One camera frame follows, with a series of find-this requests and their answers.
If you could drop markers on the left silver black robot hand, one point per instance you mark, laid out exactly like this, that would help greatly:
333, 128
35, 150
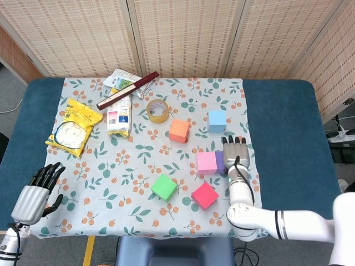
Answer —
30, 199

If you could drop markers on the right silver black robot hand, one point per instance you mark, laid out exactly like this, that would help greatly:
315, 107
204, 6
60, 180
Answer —
237, 153

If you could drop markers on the purple foam cube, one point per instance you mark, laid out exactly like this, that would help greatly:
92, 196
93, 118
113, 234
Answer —
219, 162

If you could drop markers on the pink foam cube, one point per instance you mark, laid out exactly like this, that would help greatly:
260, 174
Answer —
206, 163

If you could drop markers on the light blue foam cube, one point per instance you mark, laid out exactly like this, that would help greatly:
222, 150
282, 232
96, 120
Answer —
217, 121

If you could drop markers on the red foam cube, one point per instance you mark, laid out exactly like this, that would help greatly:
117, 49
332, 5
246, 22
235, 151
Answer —
205, 196

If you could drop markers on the orange foam cube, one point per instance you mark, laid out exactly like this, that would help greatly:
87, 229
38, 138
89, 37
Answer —
178, 130

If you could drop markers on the green foam cube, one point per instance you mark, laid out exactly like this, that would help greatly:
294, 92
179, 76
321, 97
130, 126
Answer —
164, 188

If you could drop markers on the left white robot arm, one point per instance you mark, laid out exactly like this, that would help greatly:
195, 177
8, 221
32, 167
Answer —
9, 246

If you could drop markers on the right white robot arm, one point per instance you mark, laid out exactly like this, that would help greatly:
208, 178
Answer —
299, 221

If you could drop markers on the clear packing tape roll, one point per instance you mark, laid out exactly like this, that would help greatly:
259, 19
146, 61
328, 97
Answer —
158, 118

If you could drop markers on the yellow marshmallow bag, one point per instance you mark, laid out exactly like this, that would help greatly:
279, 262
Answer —
80, 116

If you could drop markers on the floral fruit print tablecloth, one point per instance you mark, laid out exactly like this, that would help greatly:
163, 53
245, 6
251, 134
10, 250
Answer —
133, 166

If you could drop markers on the black box on floor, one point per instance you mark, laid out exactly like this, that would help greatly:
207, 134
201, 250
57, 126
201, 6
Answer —
344, 152

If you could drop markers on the small crumpled silver packet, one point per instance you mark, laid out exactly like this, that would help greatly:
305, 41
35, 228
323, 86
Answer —
142, 90

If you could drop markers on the blue grey chair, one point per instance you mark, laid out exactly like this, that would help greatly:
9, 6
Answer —
174, 252

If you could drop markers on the white cotton pad pack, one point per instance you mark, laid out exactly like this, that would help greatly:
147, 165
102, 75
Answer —
119, 119

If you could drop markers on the dark brown wooden stick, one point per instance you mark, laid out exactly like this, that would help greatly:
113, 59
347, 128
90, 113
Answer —
124, 92

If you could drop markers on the woven bamboo folding screen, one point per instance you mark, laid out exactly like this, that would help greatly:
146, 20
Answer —
180, 36

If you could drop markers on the white packet with green picture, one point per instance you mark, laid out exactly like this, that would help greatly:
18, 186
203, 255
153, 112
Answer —
122, 79

